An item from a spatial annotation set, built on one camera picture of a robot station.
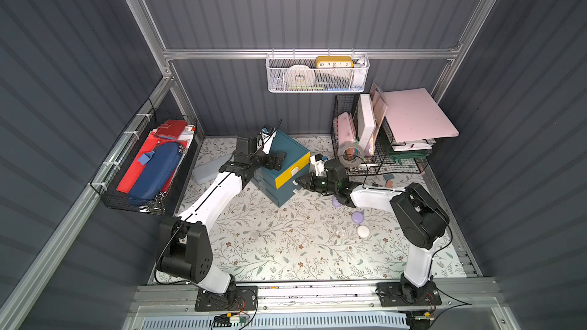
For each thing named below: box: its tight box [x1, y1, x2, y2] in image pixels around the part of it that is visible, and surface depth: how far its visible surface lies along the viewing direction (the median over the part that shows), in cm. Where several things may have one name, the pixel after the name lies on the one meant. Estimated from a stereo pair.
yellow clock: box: [315, 55, 354, 69], surface depth 89 cm
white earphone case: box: [356, 225, 371, 240], surface depth 88 cm
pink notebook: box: [337, 111, 357, 147], surface depth 108 cm
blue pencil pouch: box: [128, 142, 183, 201], surface depth 71 cm
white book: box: [357, 93, 377, 151], surface depth 95 cm
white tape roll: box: [284, 64, 315, 88], surface depth 85 cm
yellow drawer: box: [275, 151, 311, 190], surface depth 84 cm
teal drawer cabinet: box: [251, 129, 312, 208], surface depth 86 cm
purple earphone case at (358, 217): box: [351, 210, 365, 225], surface depth 93 cm
